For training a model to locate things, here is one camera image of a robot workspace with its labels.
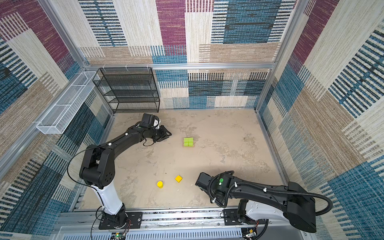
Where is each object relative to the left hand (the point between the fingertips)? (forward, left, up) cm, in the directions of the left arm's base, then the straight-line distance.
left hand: (171, 132), depth 92 cm
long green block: (-2, -9, -10) cm, 13 cm away
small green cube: (0, -9, -9) cm, 13 cm away
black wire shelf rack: (+34, +33, +6) cm, 47 cm away
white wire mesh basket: (-8, +51, +21) cm, 55 cm away
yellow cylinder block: (-28, +5, -10) cm, 30 cm away
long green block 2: (-2, -12, -10) cm, 15 cm away
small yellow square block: (-24, -5, -11) cm, 27 cm away
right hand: (-34, -21, -9) cm, 41 cm away
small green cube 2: (+1, -11, -9) cm, 14 cm away
